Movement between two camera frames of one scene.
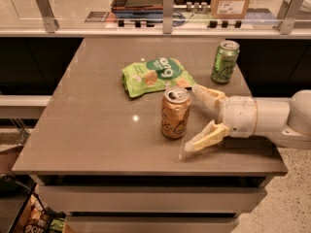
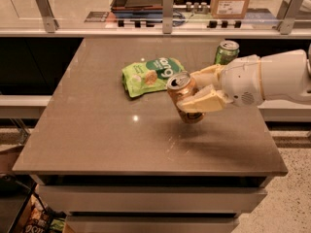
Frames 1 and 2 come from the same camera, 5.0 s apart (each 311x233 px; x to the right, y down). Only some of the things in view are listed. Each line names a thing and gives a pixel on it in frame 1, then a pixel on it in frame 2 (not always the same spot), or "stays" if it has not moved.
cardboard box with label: (231, 1) stays
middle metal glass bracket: (168, 11) stays
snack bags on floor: (44, 219) stays
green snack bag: (155, 75) stays
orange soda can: (176, 107) → (181, 84)
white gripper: (239, 116) → (241, 80)
